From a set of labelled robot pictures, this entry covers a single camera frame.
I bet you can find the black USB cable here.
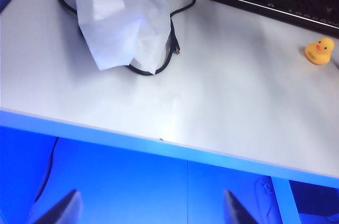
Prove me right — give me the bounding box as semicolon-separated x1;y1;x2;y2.
53;0;197;76

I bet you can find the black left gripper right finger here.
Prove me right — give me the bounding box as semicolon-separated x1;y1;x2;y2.
223;189;262;224

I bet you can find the yellow rubber duck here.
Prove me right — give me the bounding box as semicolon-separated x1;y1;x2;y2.
304;38;335;65

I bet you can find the white paper sheet left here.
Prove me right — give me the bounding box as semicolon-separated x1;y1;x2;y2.
73;0;172;74

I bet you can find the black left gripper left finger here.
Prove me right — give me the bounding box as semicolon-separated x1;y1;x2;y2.
31;189;83;224

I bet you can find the white sneaker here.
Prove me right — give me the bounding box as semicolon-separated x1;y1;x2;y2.
254;177;282;219

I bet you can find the thin cable under desk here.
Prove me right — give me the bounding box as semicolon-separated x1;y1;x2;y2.
33;137;59;204

